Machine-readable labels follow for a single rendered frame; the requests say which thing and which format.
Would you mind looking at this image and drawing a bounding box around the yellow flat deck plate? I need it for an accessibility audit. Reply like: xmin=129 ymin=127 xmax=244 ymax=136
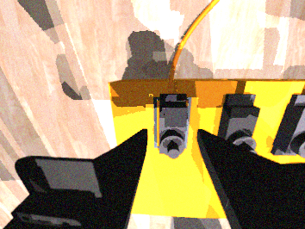
xmin=108 ymin=78 xmax=305 ymax=219

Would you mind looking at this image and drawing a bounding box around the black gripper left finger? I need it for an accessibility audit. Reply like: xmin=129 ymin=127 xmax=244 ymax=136
xmin=15 ymin=128 xmax=148 ymax=229

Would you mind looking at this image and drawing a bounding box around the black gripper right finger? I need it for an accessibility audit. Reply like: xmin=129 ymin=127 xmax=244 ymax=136
xmin=196 ymin=129 xmax=305 ymax=229

